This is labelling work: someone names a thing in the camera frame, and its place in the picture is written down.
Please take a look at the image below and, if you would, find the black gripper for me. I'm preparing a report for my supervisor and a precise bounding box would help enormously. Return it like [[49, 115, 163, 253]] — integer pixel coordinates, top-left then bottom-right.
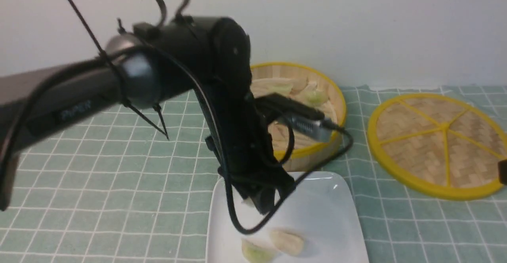
[[196, 80, 297, 215]]

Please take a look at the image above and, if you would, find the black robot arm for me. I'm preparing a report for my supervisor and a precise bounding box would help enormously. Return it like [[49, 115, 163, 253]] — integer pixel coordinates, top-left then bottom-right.
[[1, 16, 295, 214]]

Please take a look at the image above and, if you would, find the white dumpling on plate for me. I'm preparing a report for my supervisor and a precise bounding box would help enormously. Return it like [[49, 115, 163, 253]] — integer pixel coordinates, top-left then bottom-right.
[[269, 229, 306, 257]]

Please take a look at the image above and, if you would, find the green dumpling on plate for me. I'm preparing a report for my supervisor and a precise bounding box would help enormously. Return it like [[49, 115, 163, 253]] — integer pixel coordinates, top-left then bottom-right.
[[241, 239, 278, 263]]

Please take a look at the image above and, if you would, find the white square plate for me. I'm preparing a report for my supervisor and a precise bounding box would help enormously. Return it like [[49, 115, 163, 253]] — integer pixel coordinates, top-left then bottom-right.
[[205, 172, 369, 263]]

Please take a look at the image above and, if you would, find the bamboo steamer basket yellow rim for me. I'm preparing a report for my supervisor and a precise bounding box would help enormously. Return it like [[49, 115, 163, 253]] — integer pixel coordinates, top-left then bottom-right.
[[251, 62, 347, 172]]

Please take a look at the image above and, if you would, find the green dumpling steamer top right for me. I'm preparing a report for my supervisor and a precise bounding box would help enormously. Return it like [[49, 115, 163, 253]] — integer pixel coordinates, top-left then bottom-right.
[[303, 89, 329, 107]]

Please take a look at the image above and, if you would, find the pale dumpling steamer top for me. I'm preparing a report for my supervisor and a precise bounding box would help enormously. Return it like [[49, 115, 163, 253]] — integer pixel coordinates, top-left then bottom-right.
[[251, 78, 309, 97]]

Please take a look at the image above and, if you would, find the green checked tablecloth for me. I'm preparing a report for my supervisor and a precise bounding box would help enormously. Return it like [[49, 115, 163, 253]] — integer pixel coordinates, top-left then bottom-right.
[[0, 86, 507, 263]]

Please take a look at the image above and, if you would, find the woven bamboo steamer lid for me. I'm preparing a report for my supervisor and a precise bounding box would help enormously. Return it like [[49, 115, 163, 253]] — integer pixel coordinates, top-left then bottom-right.
[[366, 93, 506, 200]]

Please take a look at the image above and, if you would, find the black camera cable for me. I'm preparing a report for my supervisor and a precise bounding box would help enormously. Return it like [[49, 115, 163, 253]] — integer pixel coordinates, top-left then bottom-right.
[[0, 0, 354, 235]]

